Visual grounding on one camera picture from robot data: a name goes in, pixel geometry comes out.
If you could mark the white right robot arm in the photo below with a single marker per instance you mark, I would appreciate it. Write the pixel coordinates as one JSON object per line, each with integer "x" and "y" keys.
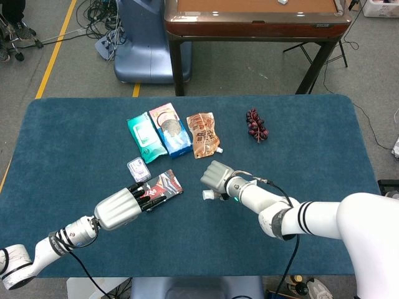
{"x": 311, "y": 215}

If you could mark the white sneaker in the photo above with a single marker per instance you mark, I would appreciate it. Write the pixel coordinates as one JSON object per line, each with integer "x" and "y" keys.
{"x": 319, "y": 289}

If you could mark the green wet wipes pack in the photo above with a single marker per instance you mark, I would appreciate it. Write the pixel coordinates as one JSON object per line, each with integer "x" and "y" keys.
{"x": 145, "y": 137}

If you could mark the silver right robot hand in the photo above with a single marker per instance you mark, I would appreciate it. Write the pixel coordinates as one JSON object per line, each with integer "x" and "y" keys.
{"x": 215, "y": 176}

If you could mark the black folding stand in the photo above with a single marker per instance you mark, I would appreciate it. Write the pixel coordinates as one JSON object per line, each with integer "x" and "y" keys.
{"x": 311, "y": 53}

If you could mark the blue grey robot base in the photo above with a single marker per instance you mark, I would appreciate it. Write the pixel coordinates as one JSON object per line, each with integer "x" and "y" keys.
{"x": 199, "y": 288}

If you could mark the small white floor object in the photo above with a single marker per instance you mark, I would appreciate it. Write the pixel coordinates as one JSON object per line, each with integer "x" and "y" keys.
{"x": 396, "y": 152}

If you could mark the white plastic basket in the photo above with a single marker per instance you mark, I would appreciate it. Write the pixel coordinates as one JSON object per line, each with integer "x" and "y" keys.
{"x": 380, "y": 7}

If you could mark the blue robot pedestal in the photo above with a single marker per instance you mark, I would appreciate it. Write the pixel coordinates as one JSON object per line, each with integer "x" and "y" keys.
{"x": 143, "y": 46}

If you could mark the dark red grape bunch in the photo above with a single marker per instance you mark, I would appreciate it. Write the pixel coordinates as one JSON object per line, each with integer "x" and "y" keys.
{"x": 256, "y": 126}

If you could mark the small white bottle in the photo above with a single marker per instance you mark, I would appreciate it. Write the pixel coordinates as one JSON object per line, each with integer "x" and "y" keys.
{"x": 206, "y": 194}

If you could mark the clear plastic box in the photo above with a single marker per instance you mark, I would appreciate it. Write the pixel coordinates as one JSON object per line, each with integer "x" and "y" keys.
{"x": 138, "y": 169}

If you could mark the blue felt table cloth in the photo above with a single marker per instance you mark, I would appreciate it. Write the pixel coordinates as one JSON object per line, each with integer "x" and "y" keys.
{"x": 199, "y": 243}

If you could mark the orange spout pouch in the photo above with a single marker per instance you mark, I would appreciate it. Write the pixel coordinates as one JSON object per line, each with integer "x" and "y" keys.
{"x": 202, "y": 137}

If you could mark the brown mahjong table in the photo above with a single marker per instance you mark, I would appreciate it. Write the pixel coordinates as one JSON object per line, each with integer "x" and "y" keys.
{"x": 255, "y": 25}

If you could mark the black tray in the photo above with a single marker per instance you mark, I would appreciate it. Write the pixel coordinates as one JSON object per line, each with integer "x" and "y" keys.
{"x": 388, "y": 188}

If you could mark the blue pink snack bag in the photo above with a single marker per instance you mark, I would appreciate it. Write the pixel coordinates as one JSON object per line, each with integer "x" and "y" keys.
{"x": 173, "y": 134}

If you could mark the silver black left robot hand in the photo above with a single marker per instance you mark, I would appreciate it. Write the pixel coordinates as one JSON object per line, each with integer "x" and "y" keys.
{"x": 118, "y": 208}

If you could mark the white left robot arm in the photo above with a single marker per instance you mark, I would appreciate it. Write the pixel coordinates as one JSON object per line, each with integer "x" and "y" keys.
{"x": 40, "y": 252}

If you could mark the person leg with dark sneaker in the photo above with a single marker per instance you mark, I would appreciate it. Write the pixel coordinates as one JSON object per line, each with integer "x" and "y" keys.
{"x": 22, "y": 28}

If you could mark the black red snack packet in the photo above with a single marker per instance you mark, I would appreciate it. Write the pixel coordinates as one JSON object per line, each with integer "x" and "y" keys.
{"x": 168, "y": 185}

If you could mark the white base panel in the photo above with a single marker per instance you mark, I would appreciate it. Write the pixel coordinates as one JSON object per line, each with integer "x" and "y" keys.
{"x": 93, "y": 288}

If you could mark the single white mahjong tile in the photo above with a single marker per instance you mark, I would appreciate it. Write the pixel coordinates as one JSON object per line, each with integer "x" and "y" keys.
{"x": 283, "y": 2}

